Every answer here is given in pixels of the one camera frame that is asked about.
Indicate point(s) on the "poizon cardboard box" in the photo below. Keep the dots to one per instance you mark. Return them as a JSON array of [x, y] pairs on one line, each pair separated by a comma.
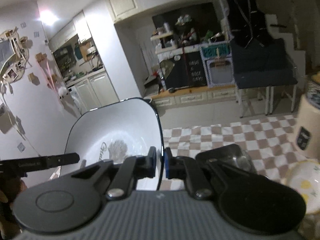
[[218, 64]]

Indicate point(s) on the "dark blue folding table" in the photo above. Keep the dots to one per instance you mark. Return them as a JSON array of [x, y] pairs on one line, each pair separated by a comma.
[[263, 66]]

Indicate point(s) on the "cream floral ceramic bowl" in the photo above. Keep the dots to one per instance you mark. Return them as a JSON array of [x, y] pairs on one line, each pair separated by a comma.
[[304, 178]]

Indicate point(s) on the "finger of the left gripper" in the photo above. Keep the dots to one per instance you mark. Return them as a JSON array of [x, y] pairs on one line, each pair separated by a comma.
[[62, 160]]

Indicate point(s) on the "brown white checkered tablecloth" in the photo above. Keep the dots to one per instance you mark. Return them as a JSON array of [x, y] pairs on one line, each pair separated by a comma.
[[266, 140]]

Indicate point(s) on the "low white drawer cabinet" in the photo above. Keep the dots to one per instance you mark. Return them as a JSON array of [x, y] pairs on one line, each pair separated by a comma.
[[194, 96]]

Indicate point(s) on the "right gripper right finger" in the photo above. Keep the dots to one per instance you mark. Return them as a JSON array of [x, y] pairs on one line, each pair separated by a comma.
[[215, 179]]

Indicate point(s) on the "white kitchen cabinets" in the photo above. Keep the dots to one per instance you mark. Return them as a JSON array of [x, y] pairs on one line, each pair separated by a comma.
[[92, 91]]

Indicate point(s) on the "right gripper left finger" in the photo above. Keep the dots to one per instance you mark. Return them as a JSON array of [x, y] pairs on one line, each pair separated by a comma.
[[117, 181]]

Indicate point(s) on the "black square bowl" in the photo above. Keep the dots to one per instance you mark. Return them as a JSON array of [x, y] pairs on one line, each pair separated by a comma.
[[232, 154]]

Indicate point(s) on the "beige electric kettle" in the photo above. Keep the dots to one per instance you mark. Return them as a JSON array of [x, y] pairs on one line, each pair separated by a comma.
[[306, 137]]

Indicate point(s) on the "white square plate black rim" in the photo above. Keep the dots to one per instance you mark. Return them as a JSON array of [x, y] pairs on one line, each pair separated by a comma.
[[117, 131]]

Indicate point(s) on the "black have a nice day sign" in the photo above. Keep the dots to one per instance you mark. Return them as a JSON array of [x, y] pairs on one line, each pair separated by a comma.
[[195, 69]]

